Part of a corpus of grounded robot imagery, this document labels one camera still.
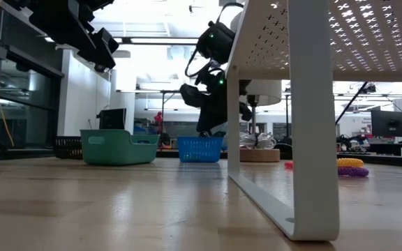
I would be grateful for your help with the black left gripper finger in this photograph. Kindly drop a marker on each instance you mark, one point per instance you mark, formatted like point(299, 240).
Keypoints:
point(212, 122)
point(245, 113)

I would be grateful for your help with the white perforated metal shelf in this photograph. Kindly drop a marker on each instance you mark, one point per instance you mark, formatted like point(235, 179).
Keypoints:
point(312, 139)

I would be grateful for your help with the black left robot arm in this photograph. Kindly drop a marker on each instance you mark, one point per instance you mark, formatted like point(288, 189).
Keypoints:
point(65, 24)

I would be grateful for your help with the blue slotted plastic basket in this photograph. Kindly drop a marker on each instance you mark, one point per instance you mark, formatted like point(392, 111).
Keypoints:
point(199, 150)

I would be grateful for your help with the red background object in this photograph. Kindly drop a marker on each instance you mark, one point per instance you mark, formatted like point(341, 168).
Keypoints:
point(158, 118)

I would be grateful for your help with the ceiling light strip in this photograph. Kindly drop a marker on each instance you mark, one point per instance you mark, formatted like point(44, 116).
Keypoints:
point(159, 40)

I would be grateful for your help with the small black monitor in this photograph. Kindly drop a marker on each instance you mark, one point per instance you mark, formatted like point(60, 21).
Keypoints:
point(112, 119)

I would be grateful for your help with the teal plastic bin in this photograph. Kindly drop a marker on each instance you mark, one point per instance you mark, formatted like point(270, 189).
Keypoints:
point(113, 148)

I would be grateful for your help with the thin black diagonal pole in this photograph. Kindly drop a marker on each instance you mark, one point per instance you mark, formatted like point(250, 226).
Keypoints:
point(351, 103)

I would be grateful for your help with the yellow coil wristband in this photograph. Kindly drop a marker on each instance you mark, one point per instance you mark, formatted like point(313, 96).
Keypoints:
point(351, 162)

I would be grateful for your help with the purple coil wristband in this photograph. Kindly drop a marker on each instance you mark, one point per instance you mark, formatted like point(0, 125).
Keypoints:
point(354, 171)

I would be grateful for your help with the large black monitor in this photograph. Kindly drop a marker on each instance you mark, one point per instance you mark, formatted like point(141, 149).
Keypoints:
point(389, 123)

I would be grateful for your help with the black slotted plastic basket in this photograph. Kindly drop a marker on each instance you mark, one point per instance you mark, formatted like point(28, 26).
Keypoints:
point(66, 146)

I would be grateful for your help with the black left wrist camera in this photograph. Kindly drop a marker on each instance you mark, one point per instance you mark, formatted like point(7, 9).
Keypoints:
point(194, 96)

